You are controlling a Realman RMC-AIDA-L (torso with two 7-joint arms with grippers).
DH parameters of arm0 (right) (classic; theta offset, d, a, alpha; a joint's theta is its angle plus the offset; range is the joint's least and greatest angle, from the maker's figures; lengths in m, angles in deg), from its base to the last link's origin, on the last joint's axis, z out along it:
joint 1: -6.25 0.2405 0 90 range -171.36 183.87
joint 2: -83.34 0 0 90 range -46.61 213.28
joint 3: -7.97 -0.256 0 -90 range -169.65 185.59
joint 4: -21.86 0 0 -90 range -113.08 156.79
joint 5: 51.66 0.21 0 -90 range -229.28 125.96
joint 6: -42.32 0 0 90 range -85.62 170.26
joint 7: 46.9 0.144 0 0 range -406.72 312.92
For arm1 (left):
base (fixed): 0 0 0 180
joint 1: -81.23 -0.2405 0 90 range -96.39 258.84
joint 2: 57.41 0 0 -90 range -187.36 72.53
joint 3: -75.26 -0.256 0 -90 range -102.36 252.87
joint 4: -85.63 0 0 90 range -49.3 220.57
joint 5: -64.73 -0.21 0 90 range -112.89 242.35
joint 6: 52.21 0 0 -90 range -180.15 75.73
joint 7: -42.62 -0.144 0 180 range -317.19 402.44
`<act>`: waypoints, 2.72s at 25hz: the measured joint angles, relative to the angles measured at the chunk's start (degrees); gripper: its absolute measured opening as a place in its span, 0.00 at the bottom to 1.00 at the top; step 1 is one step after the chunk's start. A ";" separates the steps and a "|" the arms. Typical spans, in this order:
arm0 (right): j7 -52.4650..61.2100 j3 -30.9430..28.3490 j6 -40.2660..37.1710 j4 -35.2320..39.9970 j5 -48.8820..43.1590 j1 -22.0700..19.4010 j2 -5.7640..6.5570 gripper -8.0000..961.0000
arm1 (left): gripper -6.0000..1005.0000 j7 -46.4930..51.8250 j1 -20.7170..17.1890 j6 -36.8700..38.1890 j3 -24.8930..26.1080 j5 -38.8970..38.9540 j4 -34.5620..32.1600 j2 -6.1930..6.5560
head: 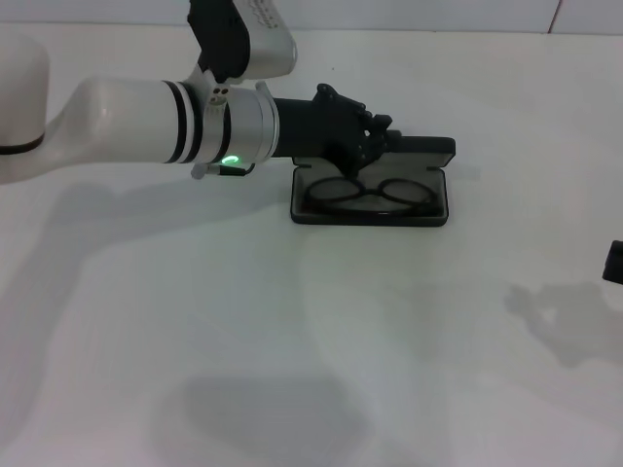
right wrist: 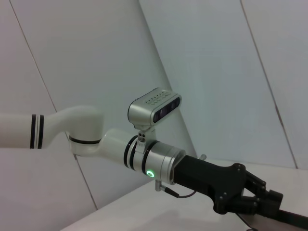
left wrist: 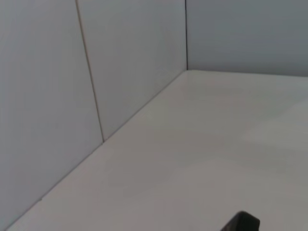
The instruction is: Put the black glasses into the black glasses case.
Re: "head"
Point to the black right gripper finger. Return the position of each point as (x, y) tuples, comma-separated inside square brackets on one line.
[(614, 262)]

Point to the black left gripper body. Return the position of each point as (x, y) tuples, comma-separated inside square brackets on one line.
[(316, 129)]

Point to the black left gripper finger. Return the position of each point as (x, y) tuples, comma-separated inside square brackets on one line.
[(374, 148), (379, 121)]

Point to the black round glasses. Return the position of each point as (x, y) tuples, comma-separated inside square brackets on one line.
[(371, 191)]

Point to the black glasses case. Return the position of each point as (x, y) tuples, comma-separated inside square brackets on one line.
[(423, 146)]

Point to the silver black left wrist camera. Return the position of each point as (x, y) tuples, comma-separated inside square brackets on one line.
[(229, 39)]

